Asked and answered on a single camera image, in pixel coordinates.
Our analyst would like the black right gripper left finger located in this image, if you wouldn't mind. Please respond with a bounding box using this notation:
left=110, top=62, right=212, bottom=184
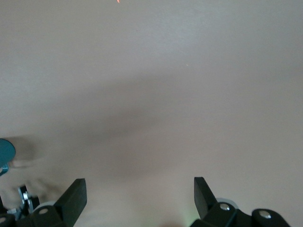
left=0, top=178, right=88, bottom=227

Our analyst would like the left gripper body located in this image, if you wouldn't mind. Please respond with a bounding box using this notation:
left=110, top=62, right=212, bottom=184
left=9, top=185, right=40, bottom=219

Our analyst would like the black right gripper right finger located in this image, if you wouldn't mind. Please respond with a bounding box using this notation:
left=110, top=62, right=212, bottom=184
left=190, top=176, right=291, bottom=227

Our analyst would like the dark teal cup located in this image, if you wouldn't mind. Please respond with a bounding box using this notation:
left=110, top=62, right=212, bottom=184
left=0, top=139, right=16, bottom=176

